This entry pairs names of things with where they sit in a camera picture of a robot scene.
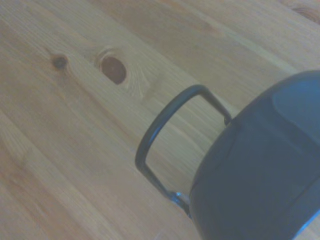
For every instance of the dark blue bowl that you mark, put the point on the dark blue bowl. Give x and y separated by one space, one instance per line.
250 162

